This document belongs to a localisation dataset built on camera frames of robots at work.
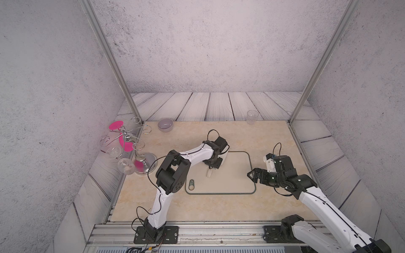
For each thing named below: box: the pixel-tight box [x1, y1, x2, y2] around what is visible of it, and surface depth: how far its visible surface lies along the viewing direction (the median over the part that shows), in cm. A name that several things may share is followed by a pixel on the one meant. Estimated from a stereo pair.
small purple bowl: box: [157, 117, 174, 133], surface depth 117 cm
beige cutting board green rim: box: [185, 151, 256, 195], surface depth 93 cm
